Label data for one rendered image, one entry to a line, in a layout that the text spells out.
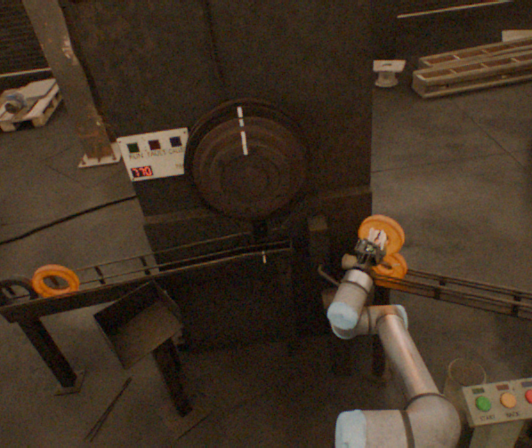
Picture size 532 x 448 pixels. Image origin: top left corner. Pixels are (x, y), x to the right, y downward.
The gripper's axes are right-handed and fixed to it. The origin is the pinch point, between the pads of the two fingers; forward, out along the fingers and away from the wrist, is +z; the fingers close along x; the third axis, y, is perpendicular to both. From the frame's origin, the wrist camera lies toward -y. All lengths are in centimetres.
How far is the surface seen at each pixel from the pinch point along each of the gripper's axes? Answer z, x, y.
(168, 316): -51, 70, -17
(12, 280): -67, 135, 2
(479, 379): -25, -40, -35
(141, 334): -62, 75, -15
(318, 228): 3.9, 28.0, -13.7
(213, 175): -12, 52, 29
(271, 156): 0.0, 35.1, 29.1
